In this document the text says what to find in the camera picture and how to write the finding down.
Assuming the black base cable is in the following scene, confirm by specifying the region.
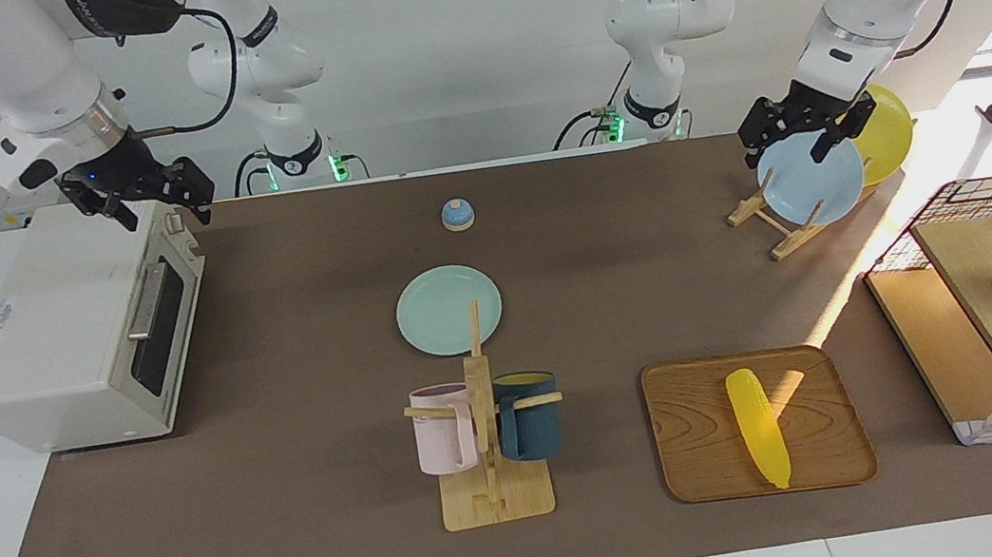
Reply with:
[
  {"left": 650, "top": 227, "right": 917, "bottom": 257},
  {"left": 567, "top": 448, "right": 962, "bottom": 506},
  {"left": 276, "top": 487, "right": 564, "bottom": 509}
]
[
  {"left": 544, "top": 59, "right": 643, "bottom": 153},
  {"left": 229, "top": 148, "right": 275, "bottom": 199}
]

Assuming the brown table mat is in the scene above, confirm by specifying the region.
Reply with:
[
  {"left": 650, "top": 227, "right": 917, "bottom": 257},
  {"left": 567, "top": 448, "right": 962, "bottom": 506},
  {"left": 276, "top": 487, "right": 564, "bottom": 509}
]
[{"left": 0, "top": 96, "right": 992, "bottom": 557}]

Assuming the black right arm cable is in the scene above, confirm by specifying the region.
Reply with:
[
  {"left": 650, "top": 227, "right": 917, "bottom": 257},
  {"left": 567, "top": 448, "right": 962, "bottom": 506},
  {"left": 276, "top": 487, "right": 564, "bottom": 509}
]
[{"left": 112, "top": 2, "right": 247, "bottom": 141}]

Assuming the small blue bell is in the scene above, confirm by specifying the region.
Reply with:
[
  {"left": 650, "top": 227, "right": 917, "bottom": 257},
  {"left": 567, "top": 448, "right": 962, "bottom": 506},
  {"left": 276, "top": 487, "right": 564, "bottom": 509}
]
[{"left": 439, "top": 197, "right": 477, "bottom": 234}]

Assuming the wooden mug rack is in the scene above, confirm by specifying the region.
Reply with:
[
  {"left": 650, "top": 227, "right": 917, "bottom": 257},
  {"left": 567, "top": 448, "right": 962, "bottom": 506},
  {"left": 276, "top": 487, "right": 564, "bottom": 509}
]
[{"left": 390, "top": 288, "right": 580, "bottom": 536}]

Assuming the mint green plate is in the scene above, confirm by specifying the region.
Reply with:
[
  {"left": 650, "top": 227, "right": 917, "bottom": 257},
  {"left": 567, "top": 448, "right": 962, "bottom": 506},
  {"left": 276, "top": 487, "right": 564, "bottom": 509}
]
[{"left": 391, "top": 259, "right": 509, "bottom": 362}]

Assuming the yellow plate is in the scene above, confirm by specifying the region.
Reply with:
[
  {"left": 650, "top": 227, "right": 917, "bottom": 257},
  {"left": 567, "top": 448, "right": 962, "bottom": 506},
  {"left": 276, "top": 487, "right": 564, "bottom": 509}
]
[{"left": 840, "top": 81, "right": 922, "bottom": 189}]

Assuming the yellow corn cob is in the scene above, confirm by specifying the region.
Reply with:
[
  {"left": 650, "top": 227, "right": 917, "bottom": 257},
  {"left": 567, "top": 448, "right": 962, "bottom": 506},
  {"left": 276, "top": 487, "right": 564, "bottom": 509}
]
[{"left": 724, "top": 363, "right": 795, "bottom": 496}]

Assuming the light blue plate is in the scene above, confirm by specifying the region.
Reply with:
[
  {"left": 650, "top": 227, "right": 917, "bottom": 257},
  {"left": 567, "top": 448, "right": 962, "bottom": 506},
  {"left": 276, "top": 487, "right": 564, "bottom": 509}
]
[{"left": 752, "top": 125, "right": 872, "bottom": 234}]

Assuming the black right base cable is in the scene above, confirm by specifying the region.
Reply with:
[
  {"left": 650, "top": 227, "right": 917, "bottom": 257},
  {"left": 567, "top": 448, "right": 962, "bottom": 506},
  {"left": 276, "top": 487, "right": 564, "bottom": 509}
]
[{"left": 229, "top": 148, "right": 275, "bottom": 199}]

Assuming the cream toaster oven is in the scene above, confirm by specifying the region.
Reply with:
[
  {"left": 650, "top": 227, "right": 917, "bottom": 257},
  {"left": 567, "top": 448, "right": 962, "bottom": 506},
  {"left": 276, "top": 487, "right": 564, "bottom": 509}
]
[{"left": 0, "top": 187, "right": 230, "bottom": 462}]

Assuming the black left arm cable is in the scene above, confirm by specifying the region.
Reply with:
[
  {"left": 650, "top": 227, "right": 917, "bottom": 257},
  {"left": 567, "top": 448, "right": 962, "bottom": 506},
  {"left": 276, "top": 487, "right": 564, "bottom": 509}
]
[{"left": 886, "top": 0, "right": 975, "bottom": 61}]

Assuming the black left base cable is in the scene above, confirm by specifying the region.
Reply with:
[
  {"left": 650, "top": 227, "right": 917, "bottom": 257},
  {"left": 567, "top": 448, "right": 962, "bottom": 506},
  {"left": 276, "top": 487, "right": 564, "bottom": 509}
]
[{"left": 544, "top": 59, "right": 643, "bottom": 153}]

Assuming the narrow wooden board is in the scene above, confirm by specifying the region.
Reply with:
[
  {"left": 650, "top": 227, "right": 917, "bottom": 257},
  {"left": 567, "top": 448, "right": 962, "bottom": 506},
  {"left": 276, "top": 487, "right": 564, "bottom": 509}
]
[{"left": 867, "top": 257, "right": 992, "bottom": 434}]

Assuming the glass oven door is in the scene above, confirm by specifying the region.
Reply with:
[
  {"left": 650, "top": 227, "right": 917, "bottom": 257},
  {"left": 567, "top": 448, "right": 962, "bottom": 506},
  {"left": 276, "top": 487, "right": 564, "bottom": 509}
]
[{"left": 98, "top": 223, "right": 227, "bottom": 438}]

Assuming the brown wooden tray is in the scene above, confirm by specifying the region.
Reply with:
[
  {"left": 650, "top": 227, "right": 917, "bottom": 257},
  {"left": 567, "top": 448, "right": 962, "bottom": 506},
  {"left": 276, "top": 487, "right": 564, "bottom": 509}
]
[{"left": 639, "top": 336, "right": 881, "bottom": 511}]

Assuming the dark blue mug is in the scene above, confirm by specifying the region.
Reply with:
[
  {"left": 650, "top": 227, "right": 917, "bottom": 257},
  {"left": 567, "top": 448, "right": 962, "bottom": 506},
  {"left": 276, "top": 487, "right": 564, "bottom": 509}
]
[{"left": 489, "top": 367, "right": 567, "bottom": 466}]

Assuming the pink mug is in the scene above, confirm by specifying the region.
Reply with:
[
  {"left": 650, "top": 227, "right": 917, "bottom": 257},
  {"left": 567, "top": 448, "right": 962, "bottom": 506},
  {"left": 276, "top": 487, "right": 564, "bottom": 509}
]
[{"left": 408, "top": 380, "right": 484, "bottom": 478}]

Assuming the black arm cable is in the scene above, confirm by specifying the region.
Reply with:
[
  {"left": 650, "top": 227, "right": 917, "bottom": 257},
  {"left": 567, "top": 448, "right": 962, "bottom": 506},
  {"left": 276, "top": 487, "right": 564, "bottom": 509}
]
[
  {"left": 112, "top": 2, "right": 247, "bottom": 141},
  {"left": 886, "top": 0, "right": 975, "bottom": 61}
]

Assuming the wooden plate rack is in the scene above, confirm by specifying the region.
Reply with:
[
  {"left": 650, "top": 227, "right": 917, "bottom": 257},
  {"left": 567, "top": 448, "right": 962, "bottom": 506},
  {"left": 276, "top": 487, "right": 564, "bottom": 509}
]
[{"left": 721, "top": 152, "right": 886, "bottom": 267}]

